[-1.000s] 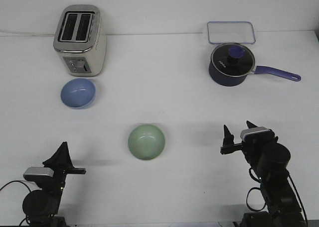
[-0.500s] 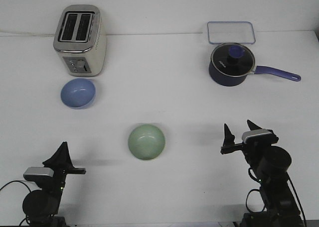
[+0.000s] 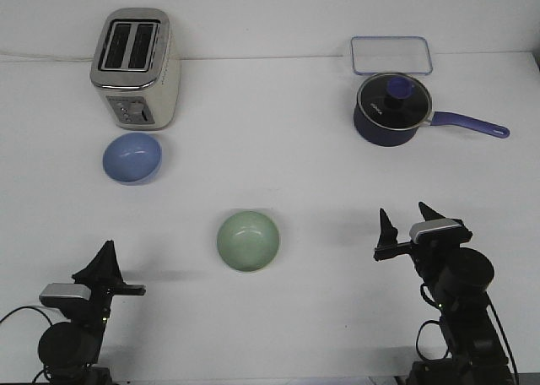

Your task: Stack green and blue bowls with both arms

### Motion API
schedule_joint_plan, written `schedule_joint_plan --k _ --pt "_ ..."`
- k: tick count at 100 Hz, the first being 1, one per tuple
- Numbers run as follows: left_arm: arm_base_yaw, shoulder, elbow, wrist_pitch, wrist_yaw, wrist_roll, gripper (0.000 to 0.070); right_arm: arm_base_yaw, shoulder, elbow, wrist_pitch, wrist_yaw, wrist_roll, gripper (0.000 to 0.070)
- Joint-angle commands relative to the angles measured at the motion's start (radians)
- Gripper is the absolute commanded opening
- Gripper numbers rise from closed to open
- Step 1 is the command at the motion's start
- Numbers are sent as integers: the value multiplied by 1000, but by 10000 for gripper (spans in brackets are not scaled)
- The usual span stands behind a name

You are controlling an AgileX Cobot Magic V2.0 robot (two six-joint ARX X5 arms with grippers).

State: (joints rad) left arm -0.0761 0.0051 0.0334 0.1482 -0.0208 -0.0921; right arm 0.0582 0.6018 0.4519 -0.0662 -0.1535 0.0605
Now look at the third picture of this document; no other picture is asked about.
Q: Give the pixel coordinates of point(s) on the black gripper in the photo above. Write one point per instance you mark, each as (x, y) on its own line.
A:
(429, 256)
(95, 277)

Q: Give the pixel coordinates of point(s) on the blue bowl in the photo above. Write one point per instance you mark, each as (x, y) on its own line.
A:
(132, 159)

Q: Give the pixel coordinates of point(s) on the green bowl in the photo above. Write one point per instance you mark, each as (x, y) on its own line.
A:
(248, 241)

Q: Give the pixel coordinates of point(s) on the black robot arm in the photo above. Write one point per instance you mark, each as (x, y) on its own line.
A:
(69, 350)
(455, 279)

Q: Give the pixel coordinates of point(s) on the dark blue saucepan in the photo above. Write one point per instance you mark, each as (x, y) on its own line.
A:
(392, 138)

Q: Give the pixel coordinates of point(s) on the glass pot lid blue knob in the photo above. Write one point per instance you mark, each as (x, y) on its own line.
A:
(394, 101)

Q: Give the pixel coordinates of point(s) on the clear blue-rimmed container lid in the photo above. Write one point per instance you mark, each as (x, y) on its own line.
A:
(384, 54)

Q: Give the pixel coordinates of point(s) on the silver two-slot toaster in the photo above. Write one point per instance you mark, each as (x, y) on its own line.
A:
(136, 69)

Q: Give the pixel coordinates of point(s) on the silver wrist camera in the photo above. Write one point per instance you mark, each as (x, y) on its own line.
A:
(431, 226)
(56, 295)

